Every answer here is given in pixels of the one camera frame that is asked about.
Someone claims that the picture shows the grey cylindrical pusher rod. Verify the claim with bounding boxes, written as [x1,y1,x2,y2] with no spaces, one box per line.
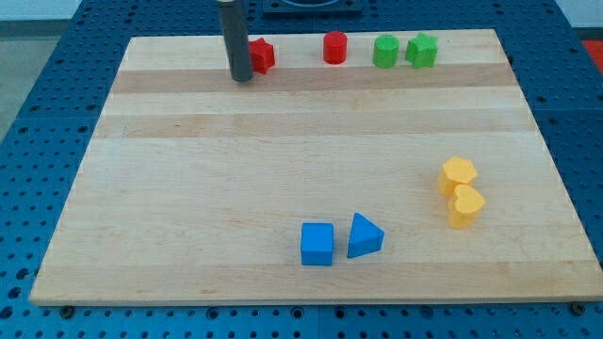
[217,0,253,83]

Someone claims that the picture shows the yellow hexagon block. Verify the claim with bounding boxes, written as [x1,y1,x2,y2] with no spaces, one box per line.
[436,156,478,197]

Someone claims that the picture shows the yellow heart block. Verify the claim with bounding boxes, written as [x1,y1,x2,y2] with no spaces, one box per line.
[448,185,486,229]

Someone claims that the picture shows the red star block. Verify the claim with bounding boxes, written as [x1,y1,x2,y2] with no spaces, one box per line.
[249,38,275,74]

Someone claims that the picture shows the red cylinder block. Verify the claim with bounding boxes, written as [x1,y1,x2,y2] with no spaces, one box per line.
[322,31,348,64]

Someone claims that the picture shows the green cylinder block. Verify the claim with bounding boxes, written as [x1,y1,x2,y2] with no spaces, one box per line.
[373,34,399,69]

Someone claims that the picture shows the wooden board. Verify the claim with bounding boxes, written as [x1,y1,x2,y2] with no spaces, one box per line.
[30,29,602,306]

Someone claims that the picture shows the green star block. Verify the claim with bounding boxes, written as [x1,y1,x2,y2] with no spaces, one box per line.
[404,32,438,69]

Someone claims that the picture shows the blue cube block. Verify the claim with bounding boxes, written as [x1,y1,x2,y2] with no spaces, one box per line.
[301,223,334,266]

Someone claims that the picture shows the blue triangle block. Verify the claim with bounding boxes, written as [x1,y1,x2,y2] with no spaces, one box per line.
[347,213,384,258]

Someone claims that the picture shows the dark blue robot mount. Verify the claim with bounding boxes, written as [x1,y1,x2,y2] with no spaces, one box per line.
[261,0,363,16]

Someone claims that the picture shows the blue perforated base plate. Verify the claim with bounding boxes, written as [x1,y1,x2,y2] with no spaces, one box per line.
[1,1,602,338]

